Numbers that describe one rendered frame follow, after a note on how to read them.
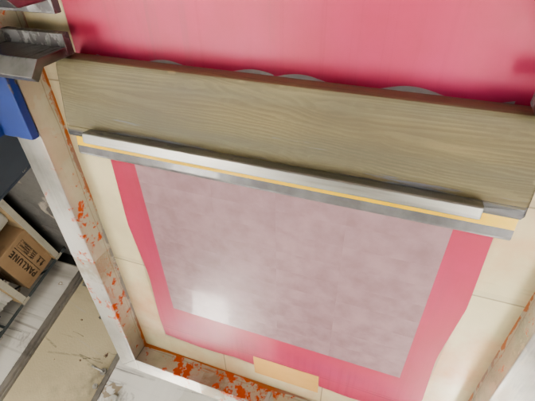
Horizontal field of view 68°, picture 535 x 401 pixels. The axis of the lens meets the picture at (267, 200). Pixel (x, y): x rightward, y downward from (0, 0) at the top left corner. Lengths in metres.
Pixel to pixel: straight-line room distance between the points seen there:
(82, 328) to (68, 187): 4.31
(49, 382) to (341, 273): 4.43
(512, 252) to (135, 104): 0.36
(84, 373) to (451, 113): 4.46
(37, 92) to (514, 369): 0.56
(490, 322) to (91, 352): 4.36
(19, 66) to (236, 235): 0.26
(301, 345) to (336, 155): 0.34
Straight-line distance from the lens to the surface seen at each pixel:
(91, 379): 4.56
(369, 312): 0.49
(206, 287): 0.57
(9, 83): 0.47
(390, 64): 0.32
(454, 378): 0.57
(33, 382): 4.87
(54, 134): 0.51
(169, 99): 0.36
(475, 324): 0.49
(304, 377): 0.66
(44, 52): 0.41
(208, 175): 0.37
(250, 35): 0.34
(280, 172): 0.32
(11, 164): 0.88
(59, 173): 0.52
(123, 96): 0.39
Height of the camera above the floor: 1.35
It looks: 34 degrees down
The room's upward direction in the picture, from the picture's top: 157 degrees counter-clockwise
